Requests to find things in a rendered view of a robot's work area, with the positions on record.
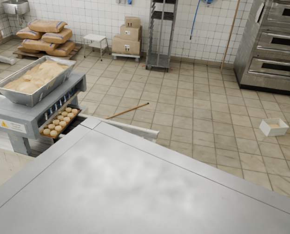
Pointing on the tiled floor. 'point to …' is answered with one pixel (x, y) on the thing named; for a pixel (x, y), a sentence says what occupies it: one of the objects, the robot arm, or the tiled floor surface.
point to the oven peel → (230, 35)
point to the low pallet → (45, 54)
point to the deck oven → (271, 49)
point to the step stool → (96, 42)
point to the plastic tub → (273, 127)
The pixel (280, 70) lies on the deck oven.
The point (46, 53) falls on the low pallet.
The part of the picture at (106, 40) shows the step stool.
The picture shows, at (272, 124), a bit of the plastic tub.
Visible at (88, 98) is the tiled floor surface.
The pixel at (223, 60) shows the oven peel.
